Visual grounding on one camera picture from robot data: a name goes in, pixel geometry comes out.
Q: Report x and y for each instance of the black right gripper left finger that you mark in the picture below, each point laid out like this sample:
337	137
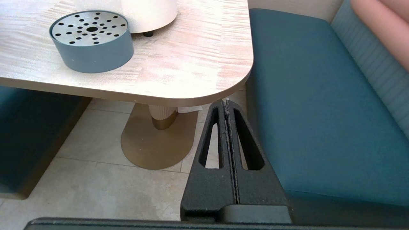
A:
207	188

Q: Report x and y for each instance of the blue bench holding snack bag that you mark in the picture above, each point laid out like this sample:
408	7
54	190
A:
32	134

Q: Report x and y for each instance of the white paper scrap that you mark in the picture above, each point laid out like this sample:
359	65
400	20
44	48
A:
190	109

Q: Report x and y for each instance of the clear water dispenser white base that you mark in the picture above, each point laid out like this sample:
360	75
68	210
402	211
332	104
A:
150	16

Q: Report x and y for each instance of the empty blue upholstered bench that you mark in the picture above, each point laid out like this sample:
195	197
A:
319	95

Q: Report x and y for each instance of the brass table pedestal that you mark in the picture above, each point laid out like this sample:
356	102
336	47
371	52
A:
150	147

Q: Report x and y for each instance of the large blue perforated drip tray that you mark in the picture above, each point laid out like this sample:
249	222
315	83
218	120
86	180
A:
96	57

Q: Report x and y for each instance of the pink bolster on empty bench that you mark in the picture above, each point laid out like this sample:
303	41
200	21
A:
389	25

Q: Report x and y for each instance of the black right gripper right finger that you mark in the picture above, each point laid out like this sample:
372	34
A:
258	188

